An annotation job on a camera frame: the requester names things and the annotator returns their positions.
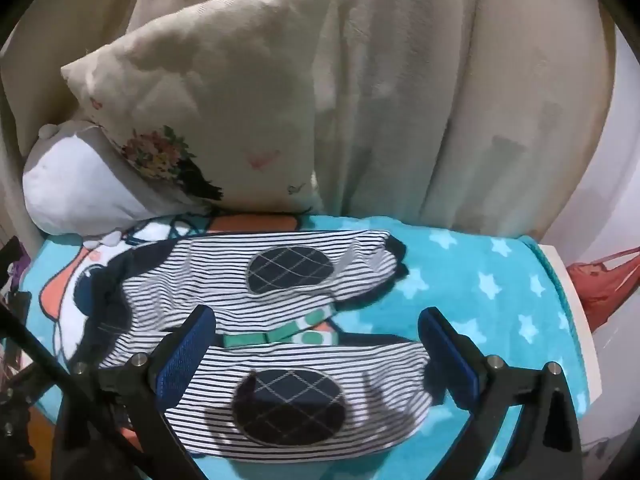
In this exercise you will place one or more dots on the red bag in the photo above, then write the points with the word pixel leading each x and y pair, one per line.
pixel 600 285

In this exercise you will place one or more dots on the black metal frame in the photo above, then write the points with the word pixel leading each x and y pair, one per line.
pixel 30 340

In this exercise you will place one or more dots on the white pillow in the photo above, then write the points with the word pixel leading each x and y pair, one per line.
pixel 75 185

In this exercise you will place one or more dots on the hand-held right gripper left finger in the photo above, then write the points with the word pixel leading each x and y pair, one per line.
pixel 184 355

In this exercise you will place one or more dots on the turquoise printed blanket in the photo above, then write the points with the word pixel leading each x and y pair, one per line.
pixel 475 270

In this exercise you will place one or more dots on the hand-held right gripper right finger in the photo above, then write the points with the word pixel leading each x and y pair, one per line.
pixel 450 355

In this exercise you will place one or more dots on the cream curtain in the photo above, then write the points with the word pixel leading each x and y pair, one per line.
pixel 425 85

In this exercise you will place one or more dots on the cream floral pillow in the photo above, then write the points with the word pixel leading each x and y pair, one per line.
pixel 210 85

